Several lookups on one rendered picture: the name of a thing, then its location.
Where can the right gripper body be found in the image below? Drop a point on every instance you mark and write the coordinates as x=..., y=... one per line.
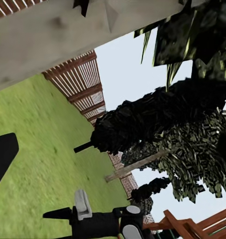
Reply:
x=88, y=228

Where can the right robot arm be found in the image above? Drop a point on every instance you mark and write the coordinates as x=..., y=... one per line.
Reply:
x=87, y=225

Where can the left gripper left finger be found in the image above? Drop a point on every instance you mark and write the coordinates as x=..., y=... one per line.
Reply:
x=8, y=150

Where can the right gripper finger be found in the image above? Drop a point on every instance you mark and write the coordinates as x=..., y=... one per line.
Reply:
x=65, y=214
x=70, y=237

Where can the bush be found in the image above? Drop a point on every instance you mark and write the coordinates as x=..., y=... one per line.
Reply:
x=145, y=205

